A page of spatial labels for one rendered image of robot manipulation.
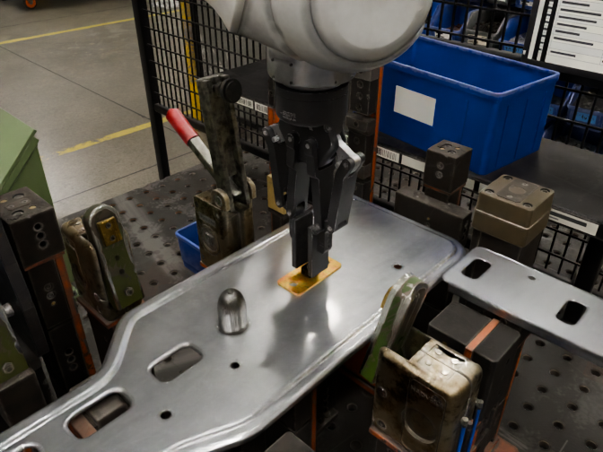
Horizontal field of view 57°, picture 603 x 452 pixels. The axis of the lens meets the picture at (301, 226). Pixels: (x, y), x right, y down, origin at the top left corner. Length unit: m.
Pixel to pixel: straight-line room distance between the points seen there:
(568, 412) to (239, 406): 0.61
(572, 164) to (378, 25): 0.70
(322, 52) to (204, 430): 0.35
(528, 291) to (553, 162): 0.32
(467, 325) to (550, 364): 0.42
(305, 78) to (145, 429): 0.35
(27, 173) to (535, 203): 0.80
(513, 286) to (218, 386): 0.37
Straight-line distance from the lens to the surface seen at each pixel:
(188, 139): 0.77
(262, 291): 0.67
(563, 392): 1.05
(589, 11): 1.01
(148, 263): 1.27
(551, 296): 0.73
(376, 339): 0.55
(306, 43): 0.33
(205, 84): 0.69
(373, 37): 0.33
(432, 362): 0.54
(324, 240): 0.64
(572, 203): 0.87
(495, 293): 0.71
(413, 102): 0.95
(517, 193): 0.81
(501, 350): 0.67
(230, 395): 0.56
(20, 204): 0.68
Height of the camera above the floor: 1.43
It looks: 33 degrees down
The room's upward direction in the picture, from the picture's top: straight up
